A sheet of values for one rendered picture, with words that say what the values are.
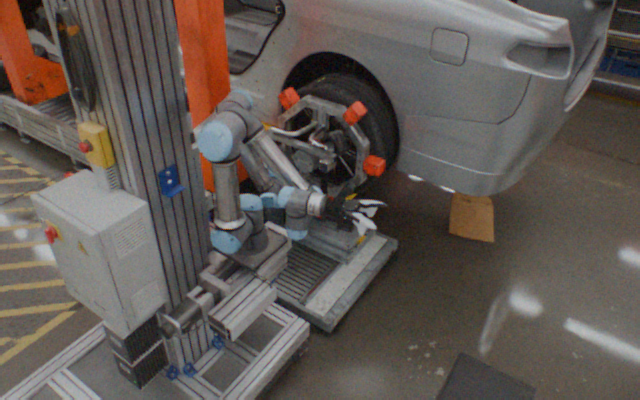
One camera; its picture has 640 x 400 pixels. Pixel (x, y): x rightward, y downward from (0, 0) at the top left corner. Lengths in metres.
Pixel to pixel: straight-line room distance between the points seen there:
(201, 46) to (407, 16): 0.96
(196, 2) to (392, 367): 2.01
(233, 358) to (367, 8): 1.76
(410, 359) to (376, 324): 0.27
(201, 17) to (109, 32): 0.95
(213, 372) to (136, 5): 1.61
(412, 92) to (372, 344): 1.34
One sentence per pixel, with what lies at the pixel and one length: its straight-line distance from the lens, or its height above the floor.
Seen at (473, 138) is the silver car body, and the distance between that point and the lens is 2.43.
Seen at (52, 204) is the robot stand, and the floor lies 1.23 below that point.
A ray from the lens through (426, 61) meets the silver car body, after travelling 2.38.
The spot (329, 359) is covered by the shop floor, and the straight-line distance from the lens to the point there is 2.69.
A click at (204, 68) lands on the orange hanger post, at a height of 1.29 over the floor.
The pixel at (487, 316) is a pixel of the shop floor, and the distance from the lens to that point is 3.05.
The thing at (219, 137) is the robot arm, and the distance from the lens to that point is 1.56.
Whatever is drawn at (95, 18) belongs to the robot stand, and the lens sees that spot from 1.46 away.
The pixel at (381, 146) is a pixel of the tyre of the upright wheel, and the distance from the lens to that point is 2.51.
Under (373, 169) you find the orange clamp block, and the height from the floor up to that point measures 0.86.
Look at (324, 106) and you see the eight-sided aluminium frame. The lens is 2.47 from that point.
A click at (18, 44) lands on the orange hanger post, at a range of 4.15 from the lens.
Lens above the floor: 2.21
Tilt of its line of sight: 36 degrees down
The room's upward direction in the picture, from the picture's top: 2 degrees clockwise
